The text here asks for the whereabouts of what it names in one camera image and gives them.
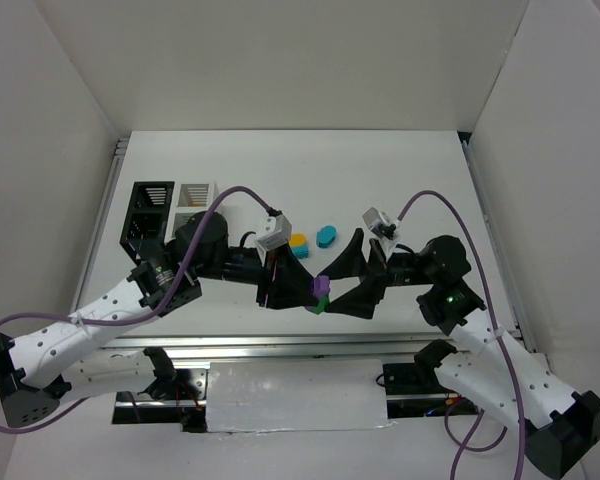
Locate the green rounded lego brick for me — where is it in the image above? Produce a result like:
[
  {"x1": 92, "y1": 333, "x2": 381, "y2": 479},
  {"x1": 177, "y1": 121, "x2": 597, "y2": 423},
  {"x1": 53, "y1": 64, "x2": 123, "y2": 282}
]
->
[{"x1": 307, "y1": 295, "x2": 330, "y2": 315}]

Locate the purple rounded lego brick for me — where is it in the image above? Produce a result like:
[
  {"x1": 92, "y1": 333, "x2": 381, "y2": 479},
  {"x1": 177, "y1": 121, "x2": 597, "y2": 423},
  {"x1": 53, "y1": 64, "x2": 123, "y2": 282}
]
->
[{"x1": 312, "y1": 275, "x2": 331, "y2": 300}]

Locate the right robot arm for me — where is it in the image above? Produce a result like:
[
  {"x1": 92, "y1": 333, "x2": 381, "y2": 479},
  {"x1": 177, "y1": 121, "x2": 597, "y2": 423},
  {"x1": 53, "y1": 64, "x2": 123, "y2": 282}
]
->
[{"x1": 322, "y1": 230, "x2": 600, "y2": 479}]

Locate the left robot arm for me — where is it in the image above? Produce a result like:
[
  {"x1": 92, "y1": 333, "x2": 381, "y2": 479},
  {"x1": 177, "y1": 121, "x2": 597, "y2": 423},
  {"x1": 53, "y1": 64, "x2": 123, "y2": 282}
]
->
[{"x1": 0, "y1": 210, "x2": 321, "y2": 434}]

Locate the teal rectangular lego brick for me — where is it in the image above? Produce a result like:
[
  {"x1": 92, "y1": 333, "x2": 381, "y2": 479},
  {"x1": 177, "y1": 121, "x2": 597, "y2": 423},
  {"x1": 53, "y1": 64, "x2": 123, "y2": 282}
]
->
[{"x1": 292, "y1": 244, "x2": 309, "y2": 259}]

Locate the teal oval lego brick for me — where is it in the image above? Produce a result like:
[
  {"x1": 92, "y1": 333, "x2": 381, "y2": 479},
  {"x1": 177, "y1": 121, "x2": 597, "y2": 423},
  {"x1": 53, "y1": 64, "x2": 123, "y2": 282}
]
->
[{"x1": 316, "y1": 225, "x2": 337, "y2": 249}]

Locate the yellow oval lego brick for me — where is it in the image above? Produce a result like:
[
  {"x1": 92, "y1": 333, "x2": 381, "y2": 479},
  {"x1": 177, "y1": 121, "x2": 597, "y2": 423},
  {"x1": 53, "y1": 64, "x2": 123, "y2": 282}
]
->
[{"x1": 289, "y1": 233, "x2": 307, "y2": 247}]

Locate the white slotted container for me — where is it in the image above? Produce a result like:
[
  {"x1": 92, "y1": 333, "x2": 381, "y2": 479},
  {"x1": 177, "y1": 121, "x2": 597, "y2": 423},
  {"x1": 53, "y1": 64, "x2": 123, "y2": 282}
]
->
[{"x1": 168, "y1": 181, "x2": 219, "y2": 237}]

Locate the black slotted container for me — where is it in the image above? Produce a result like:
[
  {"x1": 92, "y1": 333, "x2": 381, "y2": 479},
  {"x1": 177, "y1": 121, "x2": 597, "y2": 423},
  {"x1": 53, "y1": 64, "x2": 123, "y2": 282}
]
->
[{"x1": 119, "y1": 181, "x2": 175, "y2": 265}]

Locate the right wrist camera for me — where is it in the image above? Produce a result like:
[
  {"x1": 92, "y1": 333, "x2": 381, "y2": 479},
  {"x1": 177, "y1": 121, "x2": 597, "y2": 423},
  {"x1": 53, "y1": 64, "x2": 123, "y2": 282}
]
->
[{"x1": 362, "y1": 207, "x2": 400, "y2": 260}]

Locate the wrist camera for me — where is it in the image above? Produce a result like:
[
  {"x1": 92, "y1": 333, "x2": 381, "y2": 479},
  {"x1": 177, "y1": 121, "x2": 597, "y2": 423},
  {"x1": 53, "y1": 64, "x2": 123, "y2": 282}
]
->
[
  {"x1": 254, "y1": 213, "x2": 292, "y2": 263},
  {"x1": 362, "y1": 207, "x2": 400, "y2": 260}
]

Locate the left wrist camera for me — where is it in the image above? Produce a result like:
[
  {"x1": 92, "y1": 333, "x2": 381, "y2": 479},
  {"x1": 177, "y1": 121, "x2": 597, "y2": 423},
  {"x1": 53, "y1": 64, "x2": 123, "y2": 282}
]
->
[{"x1": 254, "y1": 213, "x2": 292, "y2": 263}]

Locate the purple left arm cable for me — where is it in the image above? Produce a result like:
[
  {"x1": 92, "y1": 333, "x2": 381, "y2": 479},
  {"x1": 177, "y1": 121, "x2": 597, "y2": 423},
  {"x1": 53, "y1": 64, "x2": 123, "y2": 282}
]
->
[{"x1": 0, "y1": 186, "x2": 279, "y2": 434}]

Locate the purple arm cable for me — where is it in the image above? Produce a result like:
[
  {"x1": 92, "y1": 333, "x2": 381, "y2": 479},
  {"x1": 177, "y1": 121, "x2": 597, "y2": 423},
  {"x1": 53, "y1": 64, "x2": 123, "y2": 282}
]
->
[
  {"x1": 0, "y1": 186, "x2": 279, "y2": 434},
  {"x1": 397, "y1": 189, "x2": 529, "y2": 480}
]

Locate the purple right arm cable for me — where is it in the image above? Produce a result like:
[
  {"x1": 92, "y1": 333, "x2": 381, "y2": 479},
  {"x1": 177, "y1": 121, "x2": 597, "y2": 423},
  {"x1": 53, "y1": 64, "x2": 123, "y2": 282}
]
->
[{"x1": 397, "y1": 189, "x2": 529, "y2": 480}]

